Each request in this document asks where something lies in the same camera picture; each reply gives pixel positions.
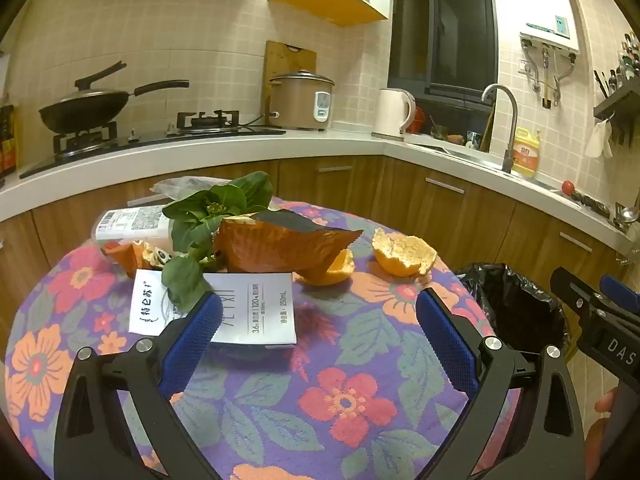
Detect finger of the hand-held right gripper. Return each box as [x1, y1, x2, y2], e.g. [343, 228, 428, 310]
[599, 274, 640, 317]
[550, 266, 603, 322]

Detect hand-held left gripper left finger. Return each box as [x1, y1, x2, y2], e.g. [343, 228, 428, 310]
[52, 291, 226, 480]

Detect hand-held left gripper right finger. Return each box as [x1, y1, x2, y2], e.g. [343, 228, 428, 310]
[416, 287, 586, 480]

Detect black bagged trash bin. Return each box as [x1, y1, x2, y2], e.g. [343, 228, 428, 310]
[452, 261, 572, 361]

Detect white milk carton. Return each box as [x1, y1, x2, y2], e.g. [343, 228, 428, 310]
[129, 269, 298, 347]

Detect clear plastic bag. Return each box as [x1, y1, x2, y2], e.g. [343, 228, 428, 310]
[151, 175, 236, 198]

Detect person's right hand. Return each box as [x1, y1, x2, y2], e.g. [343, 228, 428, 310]
[584, 389, 621, 480]

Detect metal ladle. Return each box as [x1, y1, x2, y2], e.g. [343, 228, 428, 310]
[612, 202, 640, 233]

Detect torn orange snack bag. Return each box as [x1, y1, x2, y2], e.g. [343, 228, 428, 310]
[215, 209, 365, 286]

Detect floral tablecloth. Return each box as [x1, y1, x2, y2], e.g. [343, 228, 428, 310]
[5, 197, 526, 480]

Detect white label plastic bottle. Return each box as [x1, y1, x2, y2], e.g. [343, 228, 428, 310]
[91, 207, 173, 256]

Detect yellow dish soap bottle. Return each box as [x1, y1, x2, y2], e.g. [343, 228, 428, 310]
[511, 126, 542, 181]

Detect green bok choy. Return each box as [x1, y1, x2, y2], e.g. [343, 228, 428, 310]
[161, 171, 275, 313]

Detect white hanging cloth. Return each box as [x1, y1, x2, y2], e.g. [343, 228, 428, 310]
[585, 120, 613, 158]

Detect wooden base cabinets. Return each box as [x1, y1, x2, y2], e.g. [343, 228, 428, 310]
[0, 155, 631, 411]

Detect steel kitchen faucet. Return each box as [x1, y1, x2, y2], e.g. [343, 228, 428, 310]
[481, 84, 520, 175]

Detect steel sink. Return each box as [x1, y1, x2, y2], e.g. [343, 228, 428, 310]
[435, 142, 506, 168]

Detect black gas stove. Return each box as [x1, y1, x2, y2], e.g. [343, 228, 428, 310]
[19, 110, 287, 179]

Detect white electric kettle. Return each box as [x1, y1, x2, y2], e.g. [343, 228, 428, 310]
[371, 88, 417, 141]

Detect black wok with lid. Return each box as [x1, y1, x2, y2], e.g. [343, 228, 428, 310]
[39, 61, 191, 133]

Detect brown rice cooker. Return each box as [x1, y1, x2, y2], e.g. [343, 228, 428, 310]
[269, 71, 336, 132]

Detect sauce bottle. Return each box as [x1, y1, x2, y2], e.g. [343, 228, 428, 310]
[0, 92, 20, 176]

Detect dark window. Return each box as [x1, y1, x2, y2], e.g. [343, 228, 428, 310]
[387, 0, 499, 106]

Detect white water heater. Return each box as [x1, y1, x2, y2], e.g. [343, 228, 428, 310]
[506, 0, 581, 56]

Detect wooden cutting board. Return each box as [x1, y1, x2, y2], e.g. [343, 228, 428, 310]
[263, 40, 317, 116]

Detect black wall rack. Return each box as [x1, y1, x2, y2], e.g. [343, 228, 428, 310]
[593, 77, 640, 146]

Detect water heater hoses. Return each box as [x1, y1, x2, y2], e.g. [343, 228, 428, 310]
[522, 42, 576, 108]

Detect black power cord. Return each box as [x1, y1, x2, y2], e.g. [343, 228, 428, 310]
[235, 112, 278, 128]

